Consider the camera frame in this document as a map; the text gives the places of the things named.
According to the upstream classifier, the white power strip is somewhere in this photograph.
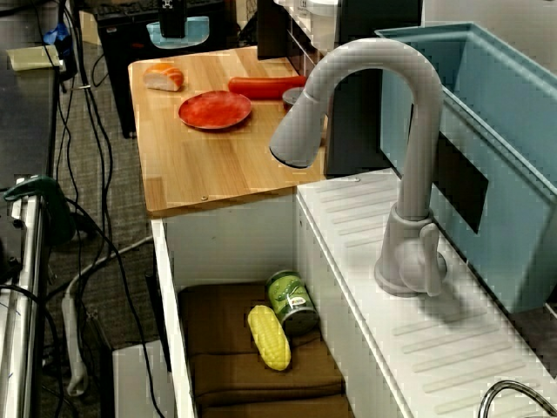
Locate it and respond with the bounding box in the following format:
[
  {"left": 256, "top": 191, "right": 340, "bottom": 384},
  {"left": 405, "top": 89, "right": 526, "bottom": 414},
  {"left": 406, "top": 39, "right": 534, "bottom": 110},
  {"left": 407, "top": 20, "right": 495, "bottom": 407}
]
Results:
[{"left": 60, "top": 234, "right": 154, "bottom": 397}]

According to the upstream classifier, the white box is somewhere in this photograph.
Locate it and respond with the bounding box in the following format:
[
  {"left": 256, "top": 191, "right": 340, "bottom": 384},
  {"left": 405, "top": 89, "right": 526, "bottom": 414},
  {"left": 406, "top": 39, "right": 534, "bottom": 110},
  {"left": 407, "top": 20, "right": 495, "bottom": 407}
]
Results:
[{"left": 111, "top": 339, "right": 178, "bottom": 418}]

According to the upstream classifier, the stainless steel pot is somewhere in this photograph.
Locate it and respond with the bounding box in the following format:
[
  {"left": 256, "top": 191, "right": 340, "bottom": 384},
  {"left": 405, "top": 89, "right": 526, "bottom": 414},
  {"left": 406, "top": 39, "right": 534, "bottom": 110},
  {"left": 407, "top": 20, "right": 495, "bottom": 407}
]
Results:
[{"left": 477, "top": 379, "right": 557, "bottom": 418}]

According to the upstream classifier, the light blue bowl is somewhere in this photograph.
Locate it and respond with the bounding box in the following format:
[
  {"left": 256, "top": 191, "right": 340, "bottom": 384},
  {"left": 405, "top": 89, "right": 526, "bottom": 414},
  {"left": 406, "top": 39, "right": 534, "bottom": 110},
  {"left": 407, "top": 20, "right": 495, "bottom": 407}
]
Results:
[{"left": 145, "top": 16, "right": 211, "bottom": 49}]

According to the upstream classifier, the white toy sink unit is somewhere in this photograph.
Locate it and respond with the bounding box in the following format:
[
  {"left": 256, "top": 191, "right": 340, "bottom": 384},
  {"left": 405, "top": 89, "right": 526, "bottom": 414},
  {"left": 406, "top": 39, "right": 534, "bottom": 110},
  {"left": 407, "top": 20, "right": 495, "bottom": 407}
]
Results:
[{"left": 150, "top": 167, "right": 557, "bottom": 418}]

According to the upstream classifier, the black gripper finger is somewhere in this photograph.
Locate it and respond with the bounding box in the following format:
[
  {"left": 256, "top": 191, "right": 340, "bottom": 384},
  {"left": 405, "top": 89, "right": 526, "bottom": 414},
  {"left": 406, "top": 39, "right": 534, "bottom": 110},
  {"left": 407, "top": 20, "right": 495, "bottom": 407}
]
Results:
[{"left": 158, "top": 0, "right": 188, "bottom": 39}]

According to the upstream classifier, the black cable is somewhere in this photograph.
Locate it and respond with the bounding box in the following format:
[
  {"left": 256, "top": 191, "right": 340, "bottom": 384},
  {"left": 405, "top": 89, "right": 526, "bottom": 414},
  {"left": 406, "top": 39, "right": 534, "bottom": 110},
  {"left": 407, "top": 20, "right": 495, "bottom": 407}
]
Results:
[
  {"left": 63, "top": 198, "right": 164, "bottom": 418},
  {"left": 60, "top": 0, "right": 115, "bottom": 262}
]

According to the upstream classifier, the brown folded cloth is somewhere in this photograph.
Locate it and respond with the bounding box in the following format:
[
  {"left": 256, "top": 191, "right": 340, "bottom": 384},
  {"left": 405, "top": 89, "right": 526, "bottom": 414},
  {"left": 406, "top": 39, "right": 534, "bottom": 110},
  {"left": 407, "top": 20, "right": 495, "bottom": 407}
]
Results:
[{"left": 177, "top": 281, "right": 356, "bottom": 418}]

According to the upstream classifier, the wide black kitchen post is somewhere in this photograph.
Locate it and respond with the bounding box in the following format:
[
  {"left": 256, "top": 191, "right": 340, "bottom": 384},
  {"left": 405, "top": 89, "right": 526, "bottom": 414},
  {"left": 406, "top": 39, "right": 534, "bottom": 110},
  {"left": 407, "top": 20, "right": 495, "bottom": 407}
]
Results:
[{"left": 324, "top": 0, "right": 426, "bottom": 178}]

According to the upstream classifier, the pale yellow paper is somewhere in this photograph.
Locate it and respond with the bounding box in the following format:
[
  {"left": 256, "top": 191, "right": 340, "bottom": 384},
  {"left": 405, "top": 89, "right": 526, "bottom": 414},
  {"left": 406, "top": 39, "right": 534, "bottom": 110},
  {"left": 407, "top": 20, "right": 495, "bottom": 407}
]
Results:
[{"left": 6, "top": 44, "right": 62, "bottom": 71}]

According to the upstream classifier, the aluminium frame rail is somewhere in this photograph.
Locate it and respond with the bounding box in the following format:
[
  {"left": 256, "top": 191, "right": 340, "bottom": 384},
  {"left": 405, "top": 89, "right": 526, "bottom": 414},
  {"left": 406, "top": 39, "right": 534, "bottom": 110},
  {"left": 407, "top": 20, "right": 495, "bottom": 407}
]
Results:
[{"left": 0, "top": 176, "right": 47, "bottom": 418}]

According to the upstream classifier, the red toy sausage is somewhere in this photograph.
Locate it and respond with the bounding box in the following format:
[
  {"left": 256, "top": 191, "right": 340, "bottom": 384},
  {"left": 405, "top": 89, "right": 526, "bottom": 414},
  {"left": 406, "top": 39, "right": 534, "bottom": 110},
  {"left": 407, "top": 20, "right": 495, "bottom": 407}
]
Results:
[{"left": 227, "top": 75, "right": 308, "bottom": 100}]

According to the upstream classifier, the green peas can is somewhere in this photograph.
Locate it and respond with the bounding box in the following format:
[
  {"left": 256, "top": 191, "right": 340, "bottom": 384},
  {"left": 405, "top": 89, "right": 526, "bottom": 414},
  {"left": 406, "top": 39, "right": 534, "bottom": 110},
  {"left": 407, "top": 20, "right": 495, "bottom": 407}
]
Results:
[{"left": 265, "top": 269, "right": 321, "bottom": 337}]

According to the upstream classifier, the green clamp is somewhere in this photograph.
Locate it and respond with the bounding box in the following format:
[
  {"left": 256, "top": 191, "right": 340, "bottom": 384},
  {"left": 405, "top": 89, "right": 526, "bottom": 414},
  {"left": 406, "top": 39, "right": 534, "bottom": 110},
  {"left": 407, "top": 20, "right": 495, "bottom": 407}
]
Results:
[{"left": 3, "top": 174, "right": 77, "bottom": 246}]

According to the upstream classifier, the red round plate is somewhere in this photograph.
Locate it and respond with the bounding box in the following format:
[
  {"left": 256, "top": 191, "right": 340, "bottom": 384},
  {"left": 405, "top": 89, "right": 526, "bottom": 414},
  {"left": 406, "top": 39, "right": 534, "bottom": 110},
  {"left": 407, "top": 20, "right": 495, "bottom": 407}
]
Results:
[{"left": 178, "top": 90, "right": 253, "bottom": 131}]

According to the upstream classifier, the brown beans can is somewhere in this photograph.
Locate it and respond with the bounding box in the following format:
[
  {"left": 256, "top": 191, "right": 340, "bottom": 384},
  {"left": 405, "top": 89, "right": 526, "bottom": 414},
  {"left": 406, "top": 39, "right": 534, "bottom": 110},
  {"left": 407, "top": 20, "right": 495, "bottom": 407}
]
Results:
[{"left": 281, "top": 86, "right": 305, "bottom": 113}]

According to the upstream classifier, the yellow toy corn cob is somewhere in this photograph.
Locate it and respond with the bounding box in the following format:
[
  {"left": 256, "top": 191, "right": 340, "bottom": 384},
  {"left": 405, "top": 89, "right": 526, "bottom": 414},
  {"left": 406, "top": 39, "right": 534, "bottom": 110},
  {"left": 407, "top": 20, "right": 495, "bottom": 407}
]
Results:
[{"left": 246, "top": 304, "right": 292, "bottom": 372}]

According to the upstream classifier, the black keyboard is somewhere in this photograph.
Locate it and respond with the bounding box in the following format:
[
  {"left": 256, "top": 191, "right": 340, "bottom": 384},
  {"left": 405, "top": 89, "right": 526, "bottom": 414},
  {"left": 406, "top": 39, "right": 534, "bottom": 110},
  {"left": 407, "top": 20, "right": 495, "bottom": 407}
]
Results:
[{"left": 95, "top": 0, "right": 225, "bottom": 21}]

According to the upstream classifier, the grey toy faucet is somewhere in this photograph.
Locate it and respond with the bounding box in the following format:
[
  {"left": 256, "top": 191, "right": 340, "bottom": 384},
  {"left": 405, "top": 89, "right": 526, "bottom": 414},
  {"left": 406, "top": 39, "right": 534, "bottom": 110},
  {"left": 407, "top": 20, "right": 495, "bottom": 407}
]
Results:
[{"left": 268, "top": 37, "right": 448, "bottom": 298}]

